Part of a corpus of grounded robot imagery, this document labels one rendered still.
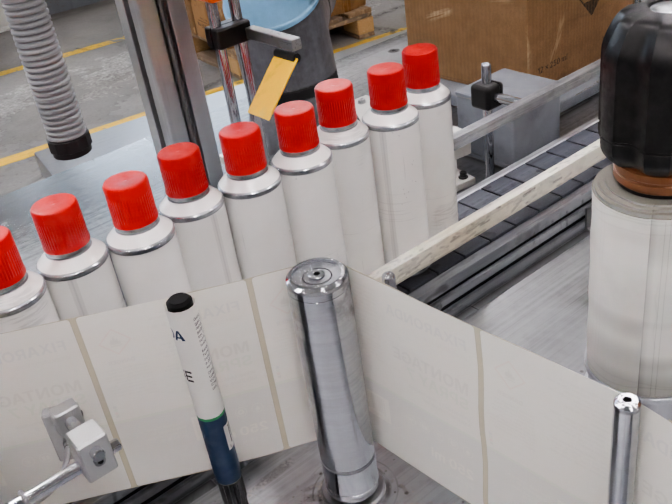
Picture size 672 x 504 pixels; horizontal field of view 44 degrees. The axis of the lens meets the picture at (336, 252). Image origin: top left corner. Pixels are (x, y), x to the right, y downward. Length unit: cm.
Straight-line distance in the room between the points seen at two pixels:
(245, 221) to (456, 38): 71
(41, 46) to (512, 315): 45
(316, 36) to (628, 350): 56
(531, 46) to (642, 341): 71
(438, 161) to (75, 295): 36
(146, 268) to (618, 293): 33
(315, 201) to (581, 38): 74
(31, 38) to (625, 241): 44
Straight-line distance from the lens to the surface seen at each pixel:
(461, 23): 130
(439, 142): 79
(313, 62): 99
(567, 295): 78
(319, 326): 49
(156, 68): 76
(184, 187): 64
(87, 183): 127
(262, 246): 68
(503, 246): 86
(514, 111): 95
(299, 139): 67
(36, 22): 67
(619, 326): 59
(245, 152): 65
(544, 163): 101
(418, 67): 77
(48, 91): 68
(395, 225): 78
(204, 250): 65
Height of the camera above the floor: 133
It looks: 32 degrees down
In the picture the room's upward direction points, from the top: 9 degrees counter-clockwise
